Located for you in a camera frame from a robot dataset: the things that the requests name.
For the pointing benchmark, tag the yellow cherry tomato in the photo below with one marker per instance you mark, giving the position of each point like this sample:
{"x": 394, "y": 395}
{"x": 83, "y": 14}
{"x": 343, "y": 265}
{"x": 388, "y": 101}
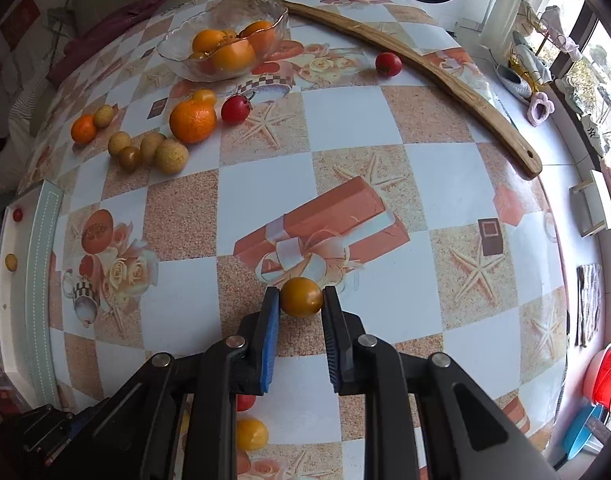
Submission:
{"x": 204, "y": 96}
{"x": 300, "y": 297}
{"x": 10, "y": 261}
{"x": 252, "y": 433}

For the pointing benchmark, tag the white wooden stool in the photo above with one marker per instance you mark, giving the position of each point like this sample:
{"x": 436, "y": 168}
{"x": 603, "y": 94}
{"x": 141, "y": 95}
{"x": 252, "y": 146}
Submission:
{"x": 593, "y": 205}

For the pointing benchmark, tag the white rectangular tray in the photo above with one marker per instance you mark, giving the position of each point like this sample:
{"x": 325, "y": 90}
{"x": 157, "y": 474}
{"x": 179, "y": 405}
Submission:
{"x": 40, "y": 285}

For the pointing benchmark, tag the long curved wooden stick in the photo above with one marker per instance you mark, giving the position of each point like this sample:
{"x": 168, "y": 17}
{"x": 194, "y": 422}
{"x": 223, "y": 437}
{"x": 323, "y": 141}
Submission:
{"x": 530, "y": 166}

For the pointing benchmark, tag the large orange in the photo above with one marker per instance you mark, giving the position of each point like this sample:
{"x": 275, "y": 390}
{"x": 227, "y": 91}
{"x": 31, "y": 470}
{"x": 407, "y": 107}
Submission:
{"x": 193, "y": 121}

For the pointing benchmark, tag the pink basin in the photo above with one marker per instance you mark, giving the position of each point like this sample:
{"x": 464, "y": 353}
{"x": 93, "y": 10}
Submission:
{"x": 588, "y": 375}

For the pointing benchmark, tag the small orange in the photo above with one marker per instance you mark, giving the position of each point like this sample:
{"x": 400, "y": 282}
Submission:
{"x": 83, "y": 128}

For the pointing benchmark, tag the longan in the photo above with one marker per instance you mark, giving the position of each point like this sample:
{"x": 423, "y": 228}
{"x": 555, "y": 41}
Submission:
{"x": 130, "y": 159}
{"x": 152, "y": 145}
{"x": 103, "y": 115}
{"x": 171, "y": 157}
{"x": 119, "y": 142}

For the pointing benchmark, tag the grey striped blanket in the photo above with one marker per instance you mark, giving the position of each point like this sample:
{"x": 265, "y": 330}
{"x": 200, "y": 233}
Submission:
{"x": 25, "y": 110}

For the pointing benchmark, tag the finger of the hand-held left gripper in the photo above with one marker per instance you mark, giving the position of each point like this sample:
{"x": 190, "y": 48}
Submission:
{"x": 45, "y": 430}

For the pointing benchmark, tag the checkered printed tablecloth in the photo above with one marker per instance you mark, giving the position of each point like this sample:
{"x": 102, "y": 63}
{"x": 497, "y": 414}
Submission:
{"x": 435, "y": 185}

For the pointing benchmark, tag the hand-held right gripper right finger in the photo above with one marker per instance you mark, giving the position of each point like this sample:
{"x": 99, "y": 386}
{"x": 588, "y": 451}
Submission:
{"x": 333, "y": 345}

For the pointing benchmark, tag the white cap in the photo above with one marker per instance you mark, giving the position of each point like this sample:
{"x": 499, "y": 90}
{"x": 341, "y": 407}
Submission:
{"x": 593, "y": 133}

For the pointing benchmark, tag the maroon garment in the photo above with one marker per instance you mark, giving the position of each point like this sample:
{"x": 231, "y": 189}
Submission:
{"x": 110, "y": 30}

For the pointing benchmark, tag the silver shoe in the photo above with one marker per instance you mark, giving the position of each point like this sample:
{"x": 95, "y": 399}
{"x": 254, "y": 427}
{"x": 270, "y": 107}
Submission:
{"x": 513, "y": 80}

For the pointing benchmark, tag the blue basin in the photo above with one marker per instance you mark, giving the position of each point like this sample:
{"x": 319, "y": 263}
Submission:
{"x": 583, "y": 430}

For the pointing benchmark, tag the clear glass bowl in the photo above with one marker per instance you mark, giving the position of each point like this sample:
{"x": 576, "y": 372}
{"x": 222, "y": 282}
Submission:
{"x": 178, "y": 55}

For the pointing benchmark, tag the dark cloth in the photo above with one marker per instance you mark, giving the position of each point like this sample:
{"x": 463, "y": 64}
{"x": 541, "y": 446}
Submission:
{"x": 589, "y": 305}

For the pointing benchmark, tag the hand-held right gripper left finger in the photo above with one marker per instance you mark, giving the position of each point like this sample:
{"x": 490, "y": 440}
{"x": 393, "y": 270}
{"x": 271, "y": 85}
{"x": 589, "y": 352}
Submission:
{"x": 270, "y": 345}

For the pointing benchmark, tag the pink slipper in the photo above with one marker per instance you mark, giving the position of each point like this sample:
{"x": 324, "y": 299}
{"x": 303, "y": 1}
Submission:
{"x": 539, "y": 108}

